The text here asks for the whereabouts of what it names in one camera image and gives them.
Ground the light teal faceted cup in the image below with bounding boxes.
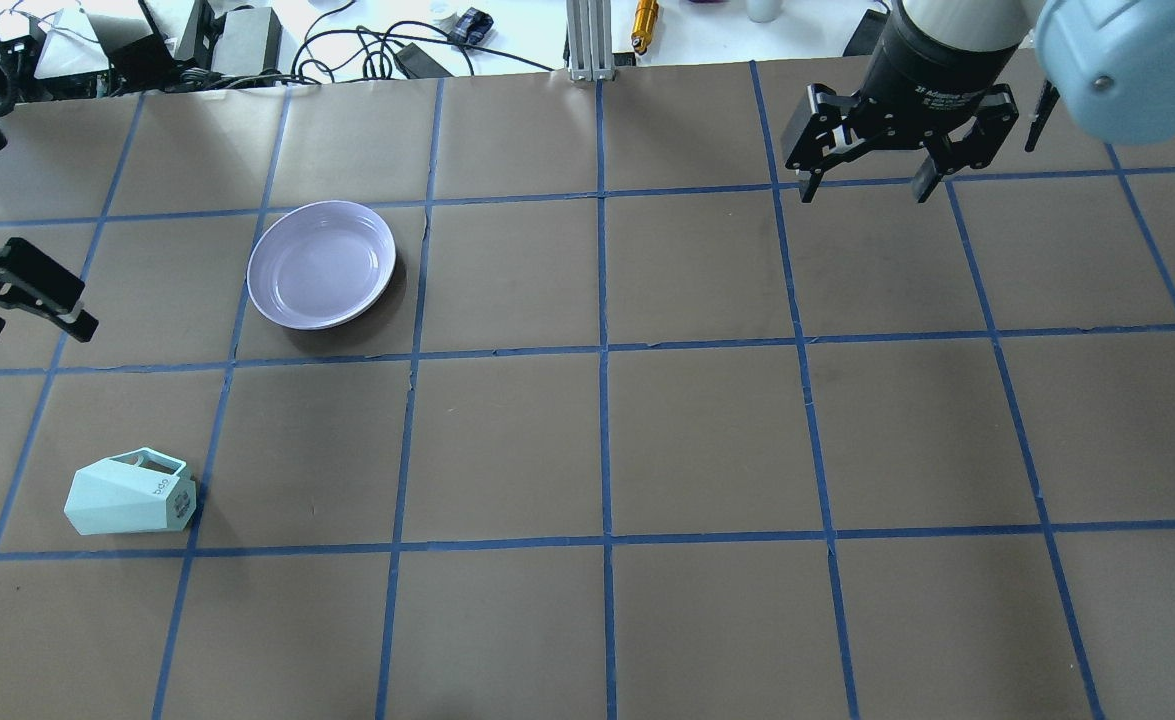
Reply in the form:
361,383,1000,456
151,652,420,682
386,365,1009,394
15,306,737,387
63,448,199,536

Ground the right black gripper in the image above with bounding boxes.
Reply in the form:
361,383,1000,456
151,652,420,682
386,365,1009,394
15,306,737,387
783,1,1030,204

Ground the white pink cup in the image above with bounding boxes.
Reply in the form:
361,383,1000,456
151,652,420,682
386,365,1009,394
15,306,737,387
744,0,783,23

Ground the purple plate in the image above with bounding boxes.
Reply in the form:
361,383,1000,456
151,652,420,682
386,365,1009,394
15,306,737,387
247,200,400,331

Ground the aluminium frame post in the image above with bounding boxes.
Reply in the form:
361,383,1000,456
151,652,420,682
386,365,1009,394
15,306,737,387
565,0,616,82

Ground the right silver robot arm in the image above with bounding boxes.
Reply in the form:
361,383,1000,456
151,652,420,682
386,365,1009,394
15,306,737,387
784,1,1175,202

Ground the black power adapter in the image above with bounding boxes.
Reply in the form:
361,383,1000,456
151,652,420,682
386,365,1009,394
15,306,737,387
392,43,454,79

